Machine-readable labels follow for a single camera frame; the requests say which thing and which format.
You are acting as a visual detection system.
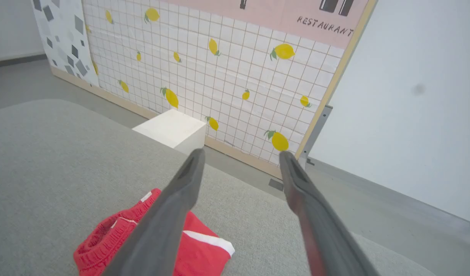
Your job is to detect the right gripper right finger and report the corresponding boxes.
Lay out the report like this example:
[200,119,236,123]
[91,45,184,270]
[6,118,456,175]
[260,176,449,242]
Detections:
[279,151,379,276]

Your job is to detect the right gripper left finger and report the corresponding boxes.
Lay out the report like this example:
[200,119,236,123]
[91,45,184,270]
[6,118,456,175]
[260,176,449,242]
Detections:
[101,149,205,276]

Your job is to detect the red basketball shorts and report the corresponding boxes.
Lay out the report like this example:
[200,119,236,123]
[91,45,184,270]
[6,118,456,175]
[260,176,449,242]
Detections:
[73,188,235,276]

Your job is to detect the white rectangular box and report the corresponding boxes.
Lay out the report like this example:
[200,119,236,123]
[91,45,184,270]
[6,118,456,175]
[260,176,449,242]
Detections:
[132,109,207,156]

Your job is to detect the lemon print grid panel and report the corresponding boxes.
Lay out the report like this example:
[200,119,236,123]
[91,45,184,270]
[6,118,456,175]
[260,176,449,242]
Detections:
[82,0,378,180]

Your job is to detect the terrazzo pattern panel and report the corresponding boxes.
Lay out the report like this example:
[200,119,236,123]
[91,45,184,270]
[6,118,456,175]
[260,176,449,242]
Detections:
[31,0,100,87]

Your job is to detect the grey metal panel bracket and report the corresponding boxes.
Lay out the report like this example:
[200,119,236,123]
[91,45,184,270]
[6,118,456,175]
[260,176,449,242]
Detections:
[298,105,333,168]

